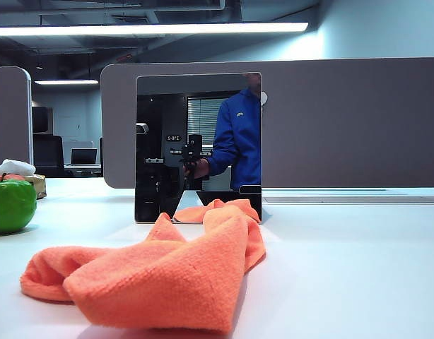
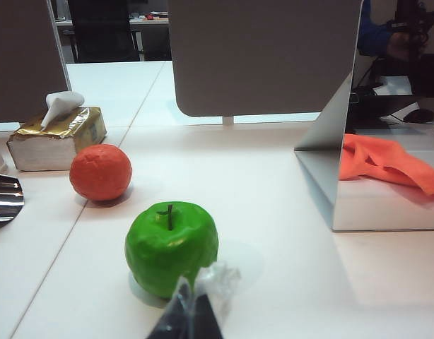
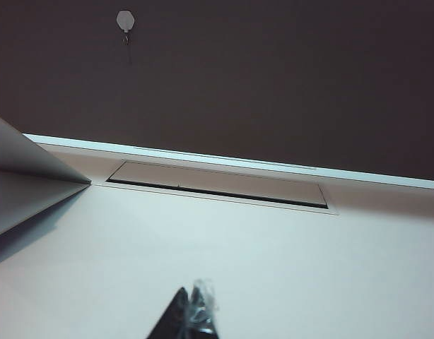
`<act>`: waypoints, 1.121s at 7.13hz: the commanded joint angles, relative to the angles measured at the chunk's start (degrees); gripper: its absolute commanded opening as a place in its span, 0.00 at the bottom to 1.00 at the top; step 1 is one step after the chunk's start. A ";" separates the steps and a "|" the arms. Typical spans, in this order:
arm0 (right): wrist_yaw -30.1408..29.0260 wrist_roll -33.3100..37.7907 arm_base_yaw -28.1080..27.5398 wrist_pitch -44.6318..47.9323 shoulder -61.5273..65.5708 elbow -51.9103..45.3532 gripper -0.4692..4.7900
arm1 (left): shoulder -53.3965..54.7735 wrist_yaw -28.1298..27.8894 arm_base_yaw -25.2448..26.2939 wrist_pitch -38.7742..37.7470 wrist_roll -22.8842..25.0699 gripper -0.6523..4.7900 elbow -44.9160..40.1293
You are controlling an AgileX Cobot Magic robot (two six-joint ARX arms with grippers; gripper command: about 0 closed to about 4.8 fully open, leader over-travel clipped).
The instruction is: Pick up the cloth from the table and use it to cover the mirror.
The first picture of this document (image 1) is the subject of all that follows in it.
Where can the orange microfibre cloth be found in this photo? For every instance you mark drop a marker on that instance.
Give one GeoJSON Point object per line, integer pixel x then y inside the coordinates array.
{"type": "Point", "coordinates": [167, 275]}

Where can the square frameless table mirror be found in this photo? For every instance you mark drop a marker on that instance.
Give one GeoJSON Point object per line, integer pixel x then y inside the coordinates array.
{"type": "Point", "coordinates": [160, 106]}

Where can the small white sticker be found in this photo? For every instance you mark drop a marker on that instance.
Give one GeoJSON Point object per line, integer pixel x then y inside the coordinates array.
{"type": "Point", "coordinates": [264, 99]}

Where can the open background laptop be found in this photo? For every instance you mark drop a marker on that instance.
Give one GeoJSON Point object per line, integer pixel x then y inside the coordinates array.
{"type": "Point", "coordinates": [83, 156]}

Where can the white background desk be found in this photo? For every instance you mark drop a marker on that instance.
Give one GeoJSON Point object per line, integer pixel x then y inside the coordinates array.
{"type": "Point", "coordinates": [82, 169]}

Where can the long grey desk partition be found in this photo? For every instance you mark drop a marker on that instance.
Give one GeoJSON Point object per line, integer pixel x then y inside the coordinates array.
{"type": "Point", "coordinates": [344, 123]}

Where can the long ceiling light strip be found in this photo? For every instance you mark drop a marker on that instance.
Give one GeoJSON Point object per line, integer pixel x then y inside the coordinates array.
{"type": "Point", "coordinates": [167, 29]}

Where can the black high-back office chair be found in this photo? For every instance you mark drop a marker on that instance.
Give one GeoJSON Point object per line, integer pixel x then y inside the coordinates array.
{"type": "Point", "coordinates": [47, 155]}

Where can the short ceiling light strip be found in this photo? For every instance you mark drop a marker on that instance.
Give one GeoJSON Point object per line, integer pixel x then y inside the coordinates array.
{"type": "Point", "coordinates": [65, 82]}

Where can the gold brown packet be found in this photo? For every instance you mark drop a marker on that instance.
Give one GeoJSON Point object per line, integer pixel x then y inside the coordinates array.
{"type": "Point", "coordinates": [40, 187]}

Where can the black background monitor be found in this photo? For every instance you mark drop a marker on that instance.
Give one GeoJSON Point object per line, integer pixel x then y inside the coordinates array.
{"type": "Point", "coordinates": [40, 120]}

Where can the orange round object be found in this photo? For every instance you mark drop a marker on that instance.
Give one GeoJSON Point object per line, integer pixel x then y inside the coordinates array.
{"type": "Point", "coordinates": [15, 176]}

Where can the green artificial apple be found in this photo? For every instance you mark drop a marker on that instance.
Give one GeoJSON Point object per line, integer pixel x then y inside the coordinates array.
{"type": "Point", "coordinates": [8, 208]}

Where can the narrow grey desk partition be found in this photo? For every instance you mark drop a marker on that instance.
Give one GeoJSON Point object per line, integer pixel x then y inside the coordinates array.
{"type": "Point", "coordinates": [8, 116]}

